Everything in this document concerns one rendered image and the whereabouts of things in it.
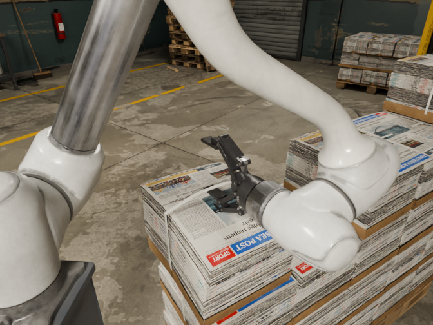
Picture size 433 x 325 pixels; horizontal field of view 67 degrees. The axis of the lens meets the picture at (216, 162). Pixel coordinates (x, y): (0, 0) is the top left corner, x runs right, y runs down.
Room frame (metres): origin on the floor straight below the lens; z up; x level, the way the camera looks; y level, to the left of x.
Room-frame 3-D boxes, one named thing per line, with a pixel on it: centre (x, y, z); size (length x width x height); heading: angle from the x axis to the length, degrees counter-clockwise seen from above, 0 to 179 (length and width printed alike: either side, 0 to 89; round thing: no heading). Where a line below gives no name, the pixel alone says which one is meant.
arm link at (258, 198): (0.54, -0.11, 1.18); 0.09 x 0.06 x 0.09; 123
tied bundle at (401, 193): (1.05, -0.50, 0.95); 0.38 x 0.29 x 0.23; 34
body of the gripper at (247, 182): (0.60, -0.07, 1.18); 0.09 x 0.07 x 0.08; 33
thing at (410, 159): (1.04, -0.51, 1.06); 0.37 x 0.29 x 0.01; 34
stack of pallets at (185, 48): (7.75, 0.34, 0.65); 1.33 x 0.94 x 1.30; 146
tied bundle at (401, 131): (1.21, -0.75, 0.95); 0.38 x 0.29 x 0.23; 33
